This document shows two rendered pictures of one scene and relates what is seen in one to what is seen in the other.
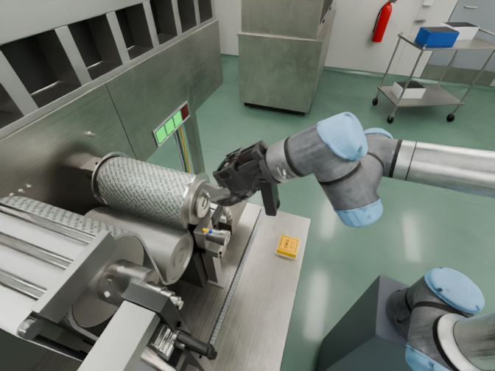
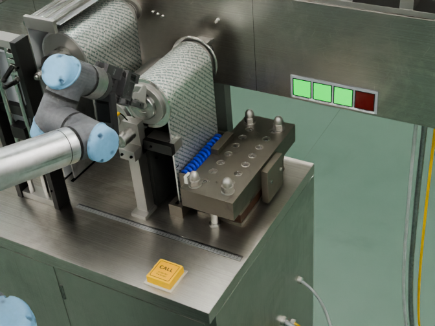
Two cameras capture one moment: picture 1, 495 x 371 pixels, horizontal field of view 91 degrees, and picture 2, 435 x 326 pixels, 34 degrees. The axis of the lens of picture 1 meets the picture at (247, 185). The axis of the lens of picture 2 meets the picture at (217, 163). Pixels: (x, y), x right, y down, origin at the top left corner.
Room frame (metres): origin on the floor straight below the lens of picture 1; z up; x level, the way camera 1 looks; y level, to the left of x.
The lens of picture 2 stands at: (0.91, -1.38, 2.20)
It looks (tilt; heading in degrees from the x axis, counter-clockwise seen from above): 36 degrees down; 103
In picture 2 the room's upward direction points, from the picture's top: 5 degrees counter-clockwise
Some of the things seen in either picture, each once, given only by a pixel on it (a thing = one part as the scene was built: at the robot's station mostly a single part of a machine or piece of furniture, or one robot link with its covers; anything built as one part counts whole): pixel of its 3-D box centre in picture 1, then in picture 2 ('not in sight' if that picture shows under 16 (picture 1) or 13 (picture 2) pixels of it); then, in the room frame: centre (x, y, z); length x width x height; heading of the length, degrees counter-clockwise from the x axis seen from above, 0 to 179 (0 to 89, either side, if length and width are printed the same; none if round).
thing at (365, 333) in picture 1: (362, 348); not in sight; (0.24, -0.51, 0.45); 0.20 x 0.20 x 0.90; 66
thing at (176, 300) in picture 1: (163, 298); (43, 72); (0.14, 0.13, 1.33); 0.06 x 0.03 x 0.03; 71
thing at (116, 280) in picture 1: (130, 285); (57, 62); (0.15, 0.18, 1.33); 0.06 x 0.06 x 0.06; 71
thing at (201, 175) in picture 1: (197, 201); (146, 103); (0.40, 0.13, 1.25); 0.15 x 0.01 x 0.15; 161
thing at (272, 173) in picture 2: not in sight; (273, 177); (0.71, 0.20, 0.96); 0.10 x 0.03 x 0.11; 71
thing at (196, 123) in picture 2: not in sight; (194, 128); (0.50, 0.22, 1.11); 0.23 x 0.01 x 0.18; 71
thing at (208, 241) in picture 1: (214, 257); (136, 170); (0.35, 0.10, 1.05); 0.06 x 0.05 x 0.31; 71
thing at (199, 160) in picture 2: not in sight; (203, 155); (0.52, 0.21, 1.03); 0.21 x 0.04 x 0.03; 71
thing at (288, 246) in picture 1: (288, 245); (165, 273); (0.47, -0.15, 0.91); 0.07 x 0.07 x 0.02; 71
